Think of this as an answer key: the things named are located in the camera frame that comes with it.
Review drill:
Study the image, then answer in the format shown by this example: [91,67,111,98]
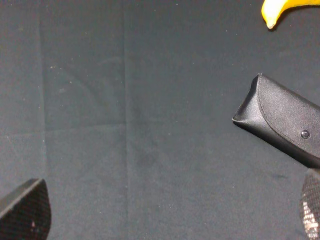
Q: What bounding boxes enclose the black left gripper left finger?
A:
[0,178,52,240]

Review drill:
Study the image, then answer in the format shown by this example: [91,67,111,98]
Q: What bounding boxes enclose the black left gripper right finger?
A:
[299,168,320,240]

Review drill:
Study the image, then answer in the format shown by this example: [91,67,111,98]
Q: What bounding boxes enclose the black leather glasses case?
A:
[232,73,320,169]

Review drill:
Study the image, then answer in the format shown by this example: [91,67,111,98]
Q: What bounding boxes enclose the black tablecloth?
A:
[0,0,320,240]

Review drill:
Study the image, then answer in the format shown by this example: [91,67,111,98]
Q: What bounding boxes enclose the yellow banana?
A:
[260,0,320,30]

